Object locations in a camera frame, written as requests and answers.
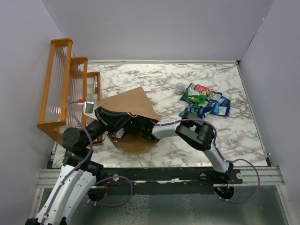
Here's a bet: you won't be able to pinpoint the red snack packet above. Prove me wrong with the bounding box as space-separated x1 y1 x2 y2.
195 84 213 92

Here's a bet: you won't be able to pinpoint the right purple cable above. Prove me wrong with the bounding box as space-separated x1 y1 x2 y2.
156 118 261 203

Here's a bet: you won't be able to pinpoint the orange wooden rack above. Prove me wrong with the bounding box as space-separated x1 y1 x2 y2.
37 38 101 144

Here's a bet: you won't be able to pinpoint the brown paper bag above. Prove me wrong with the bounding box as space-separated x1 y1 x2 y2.
97 87 159 169

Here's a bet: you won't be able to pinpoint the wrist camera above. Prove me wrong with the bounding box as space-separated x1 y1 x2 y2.
78 98 97 120
112 128 124 143

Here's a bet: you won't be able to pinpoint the markers in rack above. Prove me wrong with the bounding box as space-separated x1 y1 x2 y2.
92 76 98 94

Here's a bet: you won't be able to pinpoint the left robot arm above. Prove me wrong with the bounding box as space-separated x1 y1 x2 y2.
26 107 130 225

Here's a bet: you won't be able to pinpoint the small clear plastic cup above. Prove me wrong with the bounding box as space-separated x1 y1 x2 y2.
175 82 186 95

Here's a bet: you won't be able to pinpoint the green snack packet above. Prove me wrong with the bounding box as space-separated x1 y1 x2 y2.
184 87 213 105

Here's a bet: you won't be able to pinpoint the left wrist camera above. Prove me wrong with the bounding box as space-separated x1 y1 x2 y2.
78 98 97 120

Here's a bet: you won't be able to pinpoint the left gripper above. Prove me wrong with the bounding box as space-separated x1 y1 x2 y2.
83 105 134 147

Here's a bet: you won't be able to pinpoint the blue green snack bag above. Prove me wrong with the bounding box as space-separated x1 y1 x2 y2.
179 104 213 119

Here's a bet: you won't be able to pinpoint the dark blue snack bag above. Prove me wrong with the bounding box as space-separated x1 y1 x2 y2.
210 97 231 117

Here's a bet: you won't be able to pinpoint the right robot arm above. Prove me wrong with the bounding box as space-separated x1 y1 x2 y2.
124 112 233 183

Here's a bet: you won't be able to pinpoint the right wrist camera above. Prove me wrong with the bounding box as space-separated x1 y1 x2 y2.
112 128 124 143

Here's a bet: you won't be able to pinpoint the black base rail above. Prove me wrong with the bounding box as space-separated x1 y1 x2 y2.
97 167 242 195

